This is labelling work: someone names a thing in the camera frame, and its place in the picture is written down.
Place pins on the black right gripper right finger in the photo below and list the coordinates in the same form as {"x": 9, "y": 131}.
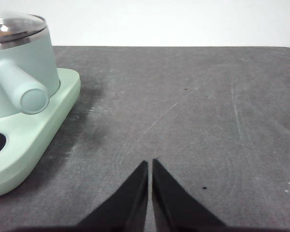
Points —
{"x": 174, "y": 203}

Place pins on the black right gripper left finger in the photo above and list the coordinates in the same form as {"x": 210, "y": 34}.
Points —
{"x": 125, "y": 203}

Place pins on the glass pot lid green knob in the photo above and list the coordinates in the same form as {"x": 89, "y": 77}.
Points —
{"x": 17, "y": 24}

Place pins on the mint green breakfast machine base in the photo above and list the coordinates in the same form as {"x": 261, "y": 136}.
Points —
{"x": 31, "y": 135}

